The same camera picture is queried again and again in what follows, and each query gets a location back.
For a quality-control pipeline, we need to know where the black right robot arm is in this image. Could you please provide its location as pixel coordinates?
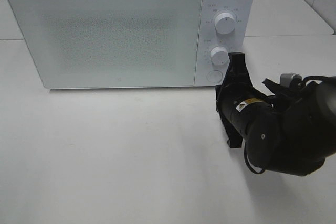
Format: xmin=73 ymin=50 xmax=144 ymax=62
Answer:
xmin=215 ymin=52 xmax=335 ymax=176

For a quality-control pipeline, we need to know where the white microwave door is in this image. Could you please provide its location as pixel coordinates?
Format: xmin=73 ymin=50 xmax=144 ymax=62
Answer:
xmin=9 ymin=0 xmax=201 ymax=89

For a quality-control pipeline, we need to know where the white microwave oven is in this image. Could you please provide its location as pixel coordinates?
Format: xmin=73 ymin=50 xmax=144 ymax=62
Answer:
xmin=8 ymin=0 xmax=253 ymax=89

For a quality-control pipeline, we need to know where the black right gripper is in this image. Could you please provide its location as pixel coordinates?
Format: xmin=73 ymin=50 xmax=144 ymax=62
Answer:
xmin=215 ymin=52 xmax=276 ymax=148

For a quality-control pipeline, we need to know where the white microwave knob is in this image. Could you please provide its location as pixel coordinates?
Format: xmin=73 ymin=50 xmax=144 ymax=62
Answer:
xmin=210 ymin=46 xmax=228 ymax=66
xmin=214 ymin=10 xmax=236 ymax=35

